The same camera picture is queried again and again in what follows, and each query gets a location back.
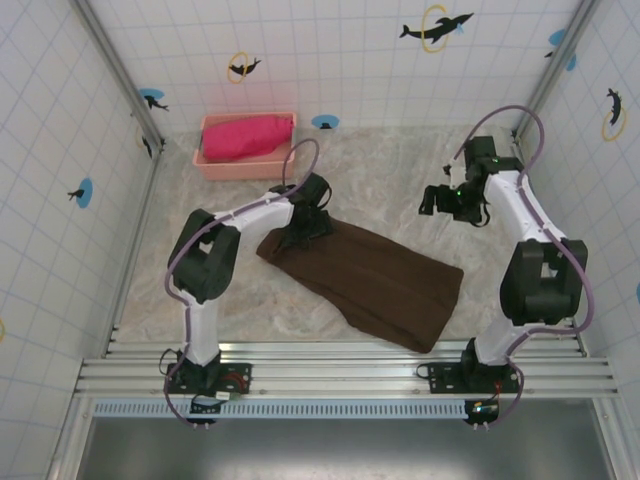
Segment aluminium corner post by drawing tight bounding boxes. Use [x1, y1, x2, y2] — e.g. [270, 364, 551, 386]
[510, 0, 604, 139]
[72, 0, 167, 149]

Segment slotted cable duct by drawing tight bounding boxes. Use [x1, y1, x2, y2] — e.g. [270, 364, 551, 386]
[92, 399, 502, 419]

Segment brown long pants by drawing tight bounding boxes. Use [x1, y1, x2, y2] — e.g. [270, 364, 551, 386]
[255, 212, 465, 355]

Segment aluminium rail frame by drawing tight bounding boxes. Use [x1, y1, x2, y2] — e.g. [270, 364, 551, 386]
[73, 339, 622, 400]

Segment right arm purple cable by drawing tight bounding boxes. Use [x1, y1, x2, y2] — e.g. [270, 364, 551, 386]
[449, 104, 597, 431]

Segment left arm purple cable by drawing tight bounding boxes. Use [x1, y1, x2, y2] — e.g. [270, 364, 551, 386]
[159, 138, 321, 430]

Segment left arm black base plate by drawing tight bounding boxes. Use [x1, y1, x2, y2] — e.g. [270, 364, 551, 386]
[163, 360, 254, 396]

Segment large dolphins ring sticker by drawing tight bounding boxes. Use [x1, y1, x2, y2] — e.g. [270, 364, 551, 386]
[398, 3, 475, 54]

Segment pink plastic basket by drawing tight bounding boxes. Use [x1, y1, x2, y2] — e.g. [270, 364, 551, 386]
[192, 111, 298, 182]

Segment magenta folded garment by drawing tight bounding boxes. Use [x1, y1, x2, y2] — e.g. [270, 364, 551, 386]
[200, 115, 293, 162]

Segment grey metal panel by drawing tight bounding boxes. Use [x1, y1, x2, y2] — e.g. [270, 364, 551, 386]
[74, 415, 617, 480]

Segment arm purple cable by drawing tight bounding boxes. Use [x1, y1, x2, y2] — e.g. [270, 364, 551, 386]
[449, 104, 597, 431]
[159, 138, 321, 430]

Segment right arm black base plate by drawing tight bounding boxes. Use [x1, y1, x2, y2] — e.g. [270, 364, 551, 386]
[427, 359, 521, 396]

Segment dolphin ring wall sticker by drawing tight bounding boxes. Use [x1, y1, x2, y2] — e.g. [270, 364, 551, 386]
[133, 123, 154, 160]

